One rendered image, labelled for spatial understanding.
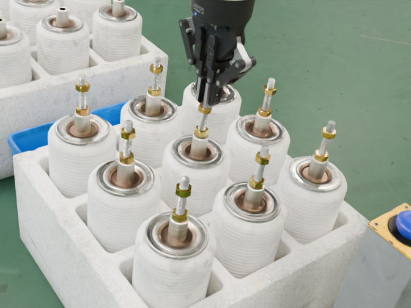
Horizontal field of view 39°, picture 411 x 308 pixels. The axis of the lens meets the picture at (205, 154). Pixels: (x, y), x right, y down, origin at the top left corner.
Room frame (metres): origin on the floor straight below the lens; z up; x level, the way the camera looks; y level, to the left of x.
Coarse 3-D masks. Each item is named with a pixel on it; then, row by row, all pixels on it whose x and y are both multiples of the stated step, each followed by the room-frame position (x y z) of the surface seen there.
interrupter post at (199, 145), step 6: (192, 138) 0.64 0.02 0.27; (198, 138) 0.64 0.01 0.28; (204, 138) 0.64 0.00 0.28; (192, 144) 0.64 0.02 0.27; (198, 144) 0.63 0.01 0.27; (204, 144) 0.64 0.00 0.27; (192, 150) 0.64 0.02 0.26; (198, 150) 0.63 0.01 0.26; (204, 150) 0.64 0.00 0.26; (198, 156) 0.63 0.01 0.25
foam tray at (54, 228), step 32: (32, 160) 0.65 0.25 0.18; (288, 160) 0.76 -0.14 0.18; (32, 192) 0.60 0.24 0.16; (32, 224) 0.61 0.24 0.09; (64, 224) 0.54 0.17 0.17; (352, 224) 0.63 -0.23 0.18; (32, 256) 0.62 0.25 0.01; (64, 256) 0.53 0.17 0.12; (96, 256) 0.49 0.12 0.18; (128, 256) 0.50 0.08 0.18; (288, 256) 0.54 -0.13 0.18; (320, 256) 0.55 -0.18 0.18; (352, 256) 0.61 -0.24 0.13; (64, 288) 0.53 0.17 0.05; (96, 288) 0.46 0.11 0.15; (128, 288) 0.45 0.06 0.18; (224, 288) 0.47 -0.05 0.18; (256, 288) 0.48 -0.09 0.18; (288, 288) 0.52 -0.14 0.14; (320, 288) 0.58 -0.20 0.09
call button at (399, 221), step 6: (408, 210) 0.50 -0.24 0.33; (402, 216) 0.49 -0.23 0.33; (408, 216) 0.49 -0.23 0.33; (396, 222) 0.48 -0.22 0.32; (402, 222) 0.48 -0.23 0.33; (408, 222) 0.48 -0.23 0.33; (402, 228) 0.47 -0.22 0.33; (408, 228) 0.47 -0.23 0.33; (402, 234) 0.47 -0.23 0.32; (408, 234) 0.47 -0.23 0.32
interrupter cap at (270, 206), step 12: (228, 192) 0.57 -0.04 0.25; (240, 192) 0.57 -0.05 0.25; (264, 192) 0.58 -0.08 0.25; (228, 204) 0.54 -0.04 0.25; (240, 204) 0.55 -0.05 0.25; (264, 204) 0.56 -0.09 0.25; (276, 204) 0.56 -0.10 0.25; (240, 216) 0.52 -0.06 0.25; (252, 216) 0.53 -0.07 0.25; (264, 216) 0.53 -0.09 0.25; (276, 216) 0.54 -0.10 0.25
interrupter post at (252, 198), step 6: (264, 186) 0.56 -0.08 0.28; (246, 192) 0.55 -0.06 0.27; (252, 192) 0.55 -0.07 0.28; (258, 192) 0.55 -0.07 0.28; (246, 198) 0.55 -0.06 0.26; (252, 198) 0.55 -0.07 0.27; (258, 198) 0.55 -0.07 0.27; (246, 204) 0.55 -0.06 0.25; (252, 204) 0.55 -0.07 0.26; (258, 204) 0.55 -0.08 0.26
